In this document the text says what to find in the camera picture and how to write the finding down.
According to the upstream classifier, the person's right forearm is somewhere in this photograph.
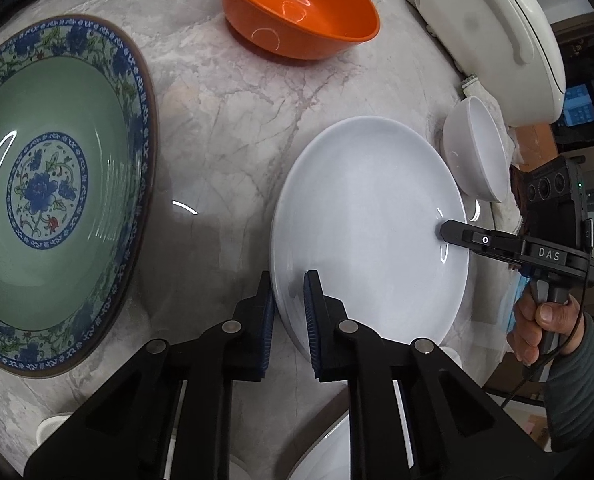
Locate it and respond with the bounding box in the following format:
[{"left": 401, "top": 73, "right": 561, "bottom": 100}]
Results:
[{"left": 542, "top": 312, "right": 594, "bottom": 453}]

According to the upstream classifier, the orange bowl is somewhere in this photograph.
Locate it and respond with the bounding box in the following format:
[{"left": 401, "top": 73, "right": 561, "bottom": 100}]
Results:
[{"left": 219, "top": 0, "right": 381, "bottom": 60}]

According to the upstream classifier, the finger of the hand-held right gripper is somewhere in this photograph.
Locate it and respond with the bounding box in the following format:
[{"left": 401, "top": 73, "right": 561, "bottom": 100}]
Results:
[{"left": 439, "top": 219, "right": 524, "bottom": 267}]

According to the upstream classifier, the green blue floral plate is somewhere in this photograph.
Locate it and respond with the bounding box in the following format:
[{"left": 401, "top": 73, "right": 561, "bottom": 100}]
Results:
[{"left": 0, "top": 14, "right": 158, "bottom": 378}]

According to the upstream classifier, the white deep plate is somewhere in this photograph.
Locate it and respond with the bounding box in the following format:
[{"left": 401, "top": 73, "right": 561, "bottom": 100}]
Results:
[{"left": 269, "top": 116, "right": 470, "bottom": 361}]

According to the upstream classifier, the cardboard box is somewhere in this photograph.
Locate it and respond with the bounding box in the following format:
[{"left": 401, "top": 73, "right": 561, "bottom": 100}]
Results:
[{"left": 510, "top": 124, "right": 560, "bottom": 167}]

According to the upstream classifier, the white electric cooker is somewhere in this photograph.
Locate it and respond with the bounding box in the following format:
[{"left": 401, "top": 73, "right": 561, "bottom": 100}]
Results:
[{"left": 404, "top": 0, "right": 567, "bottom": 126}]

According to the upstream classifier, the white cloth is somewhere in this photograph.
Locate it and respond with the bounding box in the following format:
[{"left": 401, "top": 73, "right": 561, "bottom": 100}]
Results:
[{"left": 460, "top": 75, "right": 523, "bottom": 235}]

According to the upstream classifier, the small white bowl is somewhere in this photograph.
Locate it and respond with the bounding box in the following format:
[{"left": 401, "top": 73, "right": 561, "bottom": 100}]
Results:
[{"left": 443, "top": 95, "right": 511, "bottom": 204}]

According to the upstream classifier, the blue face mask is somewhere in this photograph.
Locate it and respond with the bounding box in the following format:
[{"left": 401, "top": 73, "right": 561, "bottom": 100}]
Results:
[{"left": 496, "top": 280, "right": 524, "bottom": 335}]

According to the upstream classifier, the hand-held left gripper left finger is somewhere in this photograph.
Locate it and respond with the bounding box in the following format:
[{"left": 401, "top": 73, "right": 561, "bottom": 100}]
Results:
[{"left": 24, "top": 270, "right": 278, "bottom": 480}]

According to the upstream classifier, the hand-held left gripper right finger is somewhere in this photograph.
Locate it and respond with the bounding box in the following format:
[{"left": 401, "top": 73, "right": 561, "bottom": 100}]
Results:
[{"left": 303, "top": 270, "right": 553, "bottom": 480}]

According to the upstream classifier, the person's right hand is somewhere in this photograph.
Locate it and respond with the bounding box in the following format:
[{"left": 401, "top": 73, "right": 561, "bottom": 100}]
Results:
[{"left": 507, "top": 287, "right": 585, "bottom": 367}]

